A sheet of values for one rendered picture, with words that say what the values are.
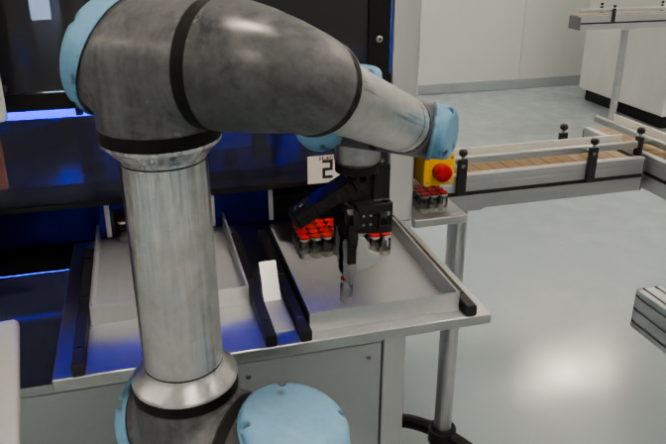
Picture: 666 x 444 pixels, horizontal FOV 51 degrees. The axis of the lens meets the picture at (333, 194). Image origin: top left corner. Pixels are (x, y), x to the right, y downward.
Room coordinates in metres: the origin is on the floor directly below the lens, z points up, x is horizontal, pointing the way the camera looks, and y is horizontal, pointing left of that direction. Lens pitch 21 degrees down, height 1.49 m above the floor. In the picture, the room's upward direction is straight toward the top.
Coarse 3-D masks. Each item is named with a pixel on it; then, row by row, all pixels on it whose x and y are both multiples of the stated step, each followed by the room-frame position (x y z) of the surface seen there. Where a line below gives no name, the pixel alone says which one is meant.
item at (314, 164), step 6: (318, 156) 1.35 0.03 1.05; (324, 156) 1.35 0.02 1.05; (330, 156) 1.35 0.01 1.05; (312, 162) 1.34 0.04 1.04; (318, 162) 1.35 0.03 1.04; (312, 168) 1.34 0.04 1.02; (318, 168) 1.35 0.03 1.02; (312, 174) 1.34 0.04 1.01; (318, 174) 1.35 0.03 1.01; (330, 174) 1.35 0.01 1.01; (336, 174) 1.36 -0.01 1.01; (312, 180) 1.34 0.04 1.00; (318, 180) 1.35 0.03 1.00; (324, 180) 1.35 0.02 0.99; (330, 180) 1.35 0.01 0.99
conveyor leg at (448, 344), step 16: (480, 208) 1.59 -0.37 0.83; (448, 224) 1.62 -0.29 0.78; (464, 224) 1.60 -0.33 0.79; (448, 240) 1.61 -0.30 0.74; (464, 240) 1.61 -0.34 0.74; (448, 256) 1.61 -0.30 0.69; (464, 256) 1.61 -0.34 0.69; (448, 336) 1.60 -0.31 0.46; (448, 352) 1.60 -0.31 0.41; (448, 368) 1.60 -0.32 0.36; (448, 384) 1.60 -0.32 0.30; (448, 400) 1.60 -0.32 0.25; (448, 416) 1.60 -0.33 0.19
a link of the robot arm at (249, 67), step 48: (240, 0) 0.59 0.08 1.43; (192, 48) 0.56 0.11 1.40; (240, 48) 0.55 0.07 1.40; (288, 48) 0.57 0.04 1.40; (336, 48) 0.61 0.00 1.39; (192, 96) 0.55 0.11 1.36; (240, 96) 0.55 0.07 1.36; (288, 96) 0.56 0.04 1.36; (336, 96) 0.59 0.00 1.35; (384, 96) 0.71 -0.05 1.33; (384, 144) 0.77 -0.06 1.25; (432, 144) 0.86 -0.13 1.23
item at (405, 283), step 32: (288, 256) 1.23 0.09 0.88; (384, 256) 1.23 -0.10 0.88; (416, 256) 1.20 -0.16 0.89; (320, 288) 1.10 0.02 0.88; (384, 288) 1.10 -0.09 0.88; (416, 288) 1.10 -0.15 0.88; (448, 288) 1.06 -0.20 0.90; (320, 320) 0.96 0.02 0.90; (352, 320) 0.98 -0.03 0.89; (384, 320) 0.99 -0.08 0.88
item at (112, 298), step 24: (96, 240) 1.23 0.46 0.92; (216, 240) 1.30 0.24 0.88; (96, 264) 1.15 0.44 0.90; (120, 264) 1.19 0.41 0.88; (216, 264) 1.19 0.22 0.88; (240, 264) 1.13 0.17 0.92; (96, 288) 1.09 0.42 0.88; (120, 288) 1.10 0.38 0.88; (240, 288) 1.04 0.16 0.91; (96, 312) 0.98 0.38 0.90; (120, 312) 0.99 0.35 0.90
